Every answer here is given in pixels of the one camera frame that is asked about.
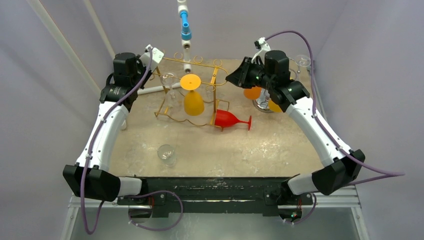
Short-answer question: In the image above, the orange plastic goblet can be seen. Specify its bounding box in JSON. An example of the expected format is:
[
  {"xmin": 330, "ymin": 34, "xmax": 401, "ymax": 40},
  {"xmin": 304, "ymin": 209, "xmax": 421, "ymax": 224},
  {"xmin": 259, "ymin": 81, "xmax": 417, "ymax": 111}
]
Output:
[{"xmin": 243, "ymin": 86, "xmax": 262, "ymax": 100}]

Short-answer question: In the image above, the red plastic goblet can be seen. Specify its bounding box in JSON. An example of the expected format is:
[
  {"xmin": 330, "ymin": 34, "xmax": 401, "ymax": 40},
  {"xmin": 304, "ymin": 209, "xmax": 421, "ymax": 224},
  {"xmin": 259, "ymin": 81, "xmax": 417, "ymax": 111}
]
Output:
[{"xmin": 213, "ymin": 109, "xmax": 252, "ymax": 130}]

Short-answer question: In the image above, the gold wire glass rack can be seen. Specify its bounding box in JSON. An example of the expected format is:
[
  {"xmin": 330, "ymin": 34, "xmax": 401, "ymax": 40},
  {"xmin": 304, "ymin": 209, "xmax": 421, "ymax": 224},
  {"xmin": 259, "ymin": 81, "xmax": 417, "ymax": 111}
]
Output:
[{"xmin": 154, "ymin": 56, "xmax": 230, "ymax": 130}]

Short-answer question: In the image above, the clear champagne flute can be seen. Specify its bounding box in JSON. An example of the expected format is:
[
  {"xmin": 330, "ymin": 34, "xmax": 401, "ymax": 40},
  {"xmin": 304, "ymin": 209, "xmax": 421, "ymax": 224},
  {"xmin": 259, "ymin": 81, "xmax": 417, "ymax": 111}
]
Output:
[{"xmin": 294, "ymin": 54, "xmax": 312, "ymax": 73}]

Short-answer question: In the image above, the yellow plastic goblet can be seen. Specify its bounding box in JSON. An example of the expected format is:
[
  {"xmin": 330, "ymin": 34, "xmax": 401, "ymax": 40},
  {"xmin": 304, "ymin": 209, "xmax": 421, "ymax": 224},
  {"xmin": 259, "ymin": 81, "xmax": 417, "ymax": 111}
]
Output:
[
  {"xmin": 268, "ymin": 99, "xmax": 282, "ymax": 113},
  {"xmin": 180, "ymin": 73, "xmax": 205, "ymax": 116}
]

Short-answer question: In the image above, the round clear wine glass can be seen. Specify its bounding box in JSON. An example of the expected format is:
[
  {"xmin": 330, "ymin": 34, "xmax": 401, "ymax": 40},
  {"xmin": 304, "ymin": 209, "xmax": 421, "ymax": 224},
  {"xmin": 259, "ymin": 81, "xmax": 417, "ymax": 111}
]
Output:
[{"xmin": 160, "ymin": 72, "xmax": 181, "ymax": 109}]

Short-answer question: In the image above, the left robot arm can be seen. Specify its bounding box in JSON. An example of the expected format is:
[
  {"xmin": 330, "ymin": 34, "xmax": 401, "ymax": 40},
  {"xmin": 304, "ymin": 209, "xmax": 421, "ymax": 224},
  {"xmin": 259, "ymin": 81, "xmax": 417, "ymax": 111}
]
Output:
[{"xmin": 62, "ymin": 49, "xmax": 153, "ymax": 205}]

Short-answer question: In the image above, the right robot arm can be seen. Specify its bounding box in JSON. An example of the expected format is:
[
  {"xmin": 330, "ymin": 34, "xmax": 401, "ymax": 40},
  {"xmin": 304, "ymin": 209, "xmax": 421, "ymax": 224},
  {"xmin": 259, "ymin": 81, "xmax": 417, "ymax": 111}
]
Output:
[{"xmin": 225, "ymin": 50, "xmax": 365, "ymax": 204}]

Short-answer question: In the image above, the chrome round glass rack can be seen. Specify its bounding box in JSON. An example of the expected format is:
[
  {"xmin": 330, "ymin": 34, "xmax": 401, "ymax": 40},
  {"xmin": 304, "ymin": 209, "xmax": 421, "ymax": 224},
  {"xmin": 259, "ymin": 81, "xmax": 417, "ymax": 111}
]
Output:
[{"xmin": 252, "ymin": 57, "xmax": 301, "ymax": 114}]

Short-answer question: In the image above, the blue pipe fitting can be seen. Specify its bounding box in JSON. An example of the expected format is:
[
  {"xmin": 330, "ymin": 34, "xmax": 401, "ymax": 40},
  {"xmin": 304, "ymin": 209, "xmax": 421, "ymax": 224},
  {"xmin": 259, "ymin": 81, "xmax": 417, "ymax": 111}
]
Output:
[{"xmin": 180, "ymin": 10, "xmax": 192, "ymax": 41}]

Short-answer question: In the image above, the black mounting base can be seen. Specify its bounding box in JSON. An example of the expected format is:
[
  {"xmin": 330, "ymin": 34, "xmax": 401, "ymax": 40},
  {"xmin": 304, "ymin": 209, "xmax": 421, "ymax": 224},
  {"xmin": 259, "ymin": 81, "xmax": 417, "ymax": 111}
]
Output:
[{"xmin": 117, "ymin": 177, "xmax": 314, "ymax": 220}]

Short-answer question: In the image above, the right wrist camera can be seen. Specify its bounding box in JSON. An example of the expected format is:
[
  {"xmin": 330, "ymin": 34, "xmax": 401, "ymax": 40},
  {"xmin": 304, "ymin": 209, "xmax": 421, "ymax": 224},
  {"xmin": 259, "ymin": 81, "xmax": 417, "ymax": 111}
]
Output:
[{"xmin": 251, "ymin": 37, "xmax": 272, "ymax": 64}]

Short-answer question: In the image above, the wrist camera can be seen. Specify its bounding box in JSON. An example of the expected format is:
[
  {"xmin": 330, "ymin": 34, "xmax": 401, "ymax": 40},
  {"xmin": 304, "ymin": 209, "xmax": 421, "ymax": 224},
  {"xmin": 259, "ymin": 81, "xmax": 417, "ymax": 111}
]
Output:
[
  {"xmin": 140, "ymin": 44, "xmax": 165, "ymax": 72},
  {"xmin": 251, "ymin": 37, "xmax": 272, "ymax": 64}
]

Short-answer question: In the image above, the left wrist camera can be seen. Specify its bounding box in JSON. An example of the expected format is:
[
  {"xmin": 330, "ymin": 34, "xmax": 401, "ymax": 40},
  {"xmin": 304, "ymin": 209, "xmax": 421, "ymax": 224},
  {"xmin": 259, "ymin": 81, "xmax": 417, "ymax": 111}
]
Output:
[{"xmin": 140, "ymin": 44, "xmax": 165, "ymax": 72}]

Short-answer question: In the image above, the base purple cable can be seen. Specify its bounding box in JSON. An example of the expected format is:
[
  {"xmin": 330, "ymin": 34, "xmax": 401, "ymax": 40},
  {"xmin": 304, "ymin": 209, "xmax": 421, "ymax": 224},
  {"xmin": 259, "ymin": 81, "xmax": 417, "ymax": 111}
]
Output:
[{"xmin": 127, "ymin": 188, "xmax": 186, "ymax": 232}]

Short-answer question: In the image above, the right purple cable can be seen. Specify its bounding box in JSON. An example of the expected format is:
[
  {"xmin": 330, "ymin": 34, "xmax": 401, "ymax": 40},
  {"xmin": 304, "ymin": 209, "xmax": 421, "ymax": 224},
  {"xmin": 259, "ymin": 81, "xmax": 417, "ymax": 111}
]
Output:
[{"xmin": 264, "ymin": 30, "xmax": 406, "ymax": 186}]

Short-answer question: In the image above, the white PVC pipe frame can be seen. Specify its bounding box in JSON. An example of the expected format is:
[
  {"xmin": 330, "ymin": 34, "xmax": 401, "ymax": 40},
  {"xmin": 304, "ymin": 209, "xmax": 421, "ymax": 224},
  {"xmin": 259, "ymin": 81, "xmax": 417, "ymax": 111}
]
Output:
[{"xmin": 28, "ymin": 0, "xmax": 188, "ymax": 95}]

